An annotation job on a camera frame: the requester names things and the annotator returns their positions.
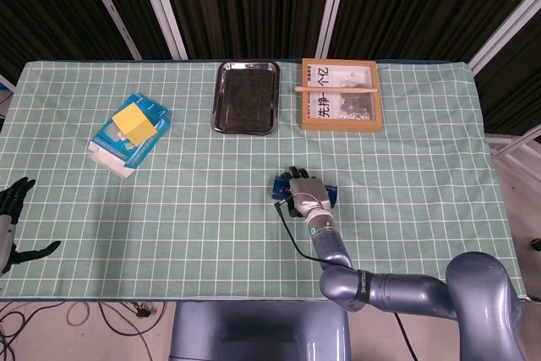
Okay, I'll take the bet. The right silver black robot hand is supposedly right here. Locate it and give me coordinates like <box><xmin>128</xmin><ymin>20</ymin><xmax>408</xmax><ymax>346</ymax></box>
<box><xmin>276</xmin><ymin>166</ymin><xmax>335</xmax><ymax>223</ymax></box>

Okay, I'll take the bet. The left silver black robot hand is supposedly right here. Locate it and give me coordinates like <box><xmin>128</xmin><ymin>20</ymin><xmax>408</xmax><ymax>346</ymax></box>
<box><xmin>0</xmin><ymin>178</ymin><xmax>63</xmax><ymax>276</ymax></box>

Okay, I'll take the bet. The blue hinged case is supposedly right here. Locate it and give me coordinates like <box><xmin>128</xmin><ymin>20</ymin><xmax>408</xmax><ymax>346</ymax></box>
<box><xmin>270</xmin><ymin>172</ymin><xmax>339</xmax><ymax>209</ymax></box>

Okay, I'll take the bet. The green checkered tablecloth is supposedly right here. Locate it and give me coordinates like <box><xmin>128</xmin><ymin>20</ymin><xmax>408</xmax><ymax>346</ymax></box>
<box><xmin>0</xmin><ymin>59</ymin><xmax>529</xmax><ymax>302</ymax></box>

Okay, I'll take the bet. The light wooden stick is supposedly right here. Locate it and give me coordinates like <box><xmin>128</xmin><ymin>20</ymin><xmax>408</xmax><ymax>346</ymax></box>
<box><xmin>294</xmin><ymin>85</ymin><xmax>380</xmax><ymax>93</ymax></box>

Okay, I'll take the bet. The dark metal tray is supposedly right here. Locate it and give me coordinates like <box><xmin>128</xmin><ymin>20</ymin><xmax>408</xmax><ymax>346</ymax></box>
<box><xmin>210</xmin><ymin>60</ymin><xmax>281</xmax><ymax>137</ymax></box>

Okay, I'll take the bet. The flattened blue cardboard box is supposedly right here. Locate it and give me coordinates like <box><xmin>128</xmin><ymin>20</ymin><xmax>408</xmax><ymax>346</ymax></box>
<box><xmin>87</xmin><ymin>92</ymin><xmax>172</xmax><ymax>179</ymax></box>

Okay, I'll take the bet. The blue-grey robot torso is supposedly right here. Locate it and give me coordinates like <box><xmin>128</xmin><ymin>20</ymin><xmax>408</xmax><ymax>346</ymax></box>
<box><xmin>168</xmin><ymin>300</ymin><xmax>352</xmax><ymax>361</ymax></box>

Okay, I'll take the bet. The yellow sponge block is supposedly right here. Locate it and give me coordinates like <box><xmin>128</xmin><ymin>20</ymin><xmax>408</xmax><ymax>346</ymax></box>
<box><xmin>111</xmin><ymin>103</ymin><xmax>156</xmax><ymax>145</ymax></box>

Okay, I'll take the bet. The black hand cable with plug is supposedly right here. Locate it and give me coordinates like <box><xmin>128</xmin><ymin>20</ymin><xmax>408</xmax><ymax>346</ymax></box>
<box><xmin>272</xmin><ymin>193</ymin><xmax>416</xmax><ymax>361</ymax></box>

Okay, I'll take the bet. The wooden shadow box frame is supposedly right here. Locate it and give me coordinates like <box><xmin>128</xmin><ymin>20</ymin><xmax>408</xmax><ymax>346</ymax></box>
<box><xmin>301</xmin><ymin>57</ymin><xmax>385</xmax><ymax>132</ymax></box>

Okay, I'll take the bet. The black floor cable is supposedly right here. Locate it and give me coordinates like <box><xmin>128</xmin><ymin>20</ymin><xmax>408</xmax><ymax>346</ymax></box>
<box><xmin>97</xmin><ymin>301</ymin><xmax>167</xmax><ymax>336</ymax></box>
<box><xmin>0</xmin><ymin>301</ymin><xmax>27</xmax><ymax>361</ymax></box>

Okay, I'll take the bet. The grey floor cable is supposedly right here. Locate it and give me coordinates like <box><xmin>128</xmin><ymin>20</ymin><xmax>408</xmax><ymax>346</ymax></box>
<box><xmin>66</xmin><ymin>303</ymin><xmax>92</xmax><ymax>328</ymax></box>

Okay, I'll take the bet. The aluminium profile frame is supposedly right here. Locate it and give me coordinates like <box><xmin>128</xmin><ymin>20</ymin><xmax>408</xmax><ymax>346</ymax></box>
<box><xmin>488</xmin><ymin>123</ymin><xmax>541</xmax><ymax>159</ymax></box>

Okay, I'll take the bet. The white double frame post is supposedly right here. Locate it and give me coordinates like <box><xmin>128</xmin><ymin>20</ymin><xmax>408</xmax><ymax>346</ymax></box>
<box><xmin>132</xmin><ymin>0</ymin><xmax>189</xmax><ymax>61</ymax></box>

